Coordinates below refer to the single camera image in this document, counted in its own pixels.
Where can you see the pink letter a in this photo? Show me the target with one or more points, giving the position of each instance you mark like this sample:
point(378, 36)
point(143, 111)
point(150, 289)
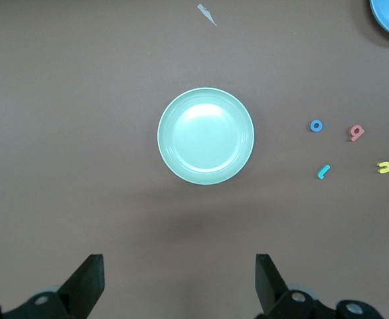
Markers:
point(355, 136)

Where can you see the teal letter l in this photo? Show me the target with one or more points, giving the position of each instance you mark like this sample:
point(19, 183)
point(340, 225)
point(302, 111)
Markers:
point(323, 172)

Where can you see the brown table cover sheet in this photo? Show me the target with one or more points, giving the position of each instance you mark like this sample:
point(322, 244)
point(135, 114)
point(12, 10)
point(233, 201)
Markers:
point(81, 99)

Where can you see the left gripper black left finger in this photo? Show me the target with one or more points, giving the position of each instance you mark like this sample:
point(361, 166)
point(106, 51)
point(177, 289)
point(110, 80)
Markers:
point(68, 299)

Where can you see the small white paper scrap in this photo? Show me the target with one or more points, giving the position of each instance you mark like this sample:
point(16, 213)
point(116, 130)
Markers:
point(206, 13)

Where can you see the pale green round plate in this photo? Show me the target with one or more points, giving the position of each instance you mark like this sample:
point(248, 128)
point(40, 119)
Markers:
point(205, 136)

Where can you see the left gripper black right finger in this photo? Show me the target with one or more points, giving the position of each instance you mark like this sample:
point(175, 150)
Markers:
point(280, 302)

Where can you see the blue letter o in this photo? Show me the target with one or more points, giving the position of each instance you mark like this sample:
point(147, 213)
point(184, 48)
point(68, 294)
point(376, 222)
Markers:
point(311, 125)

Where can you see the yellow letter u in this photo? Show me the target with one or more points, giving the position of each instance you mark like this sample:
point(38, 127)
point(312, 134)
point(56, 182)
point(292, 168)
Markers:
point(388, 167)

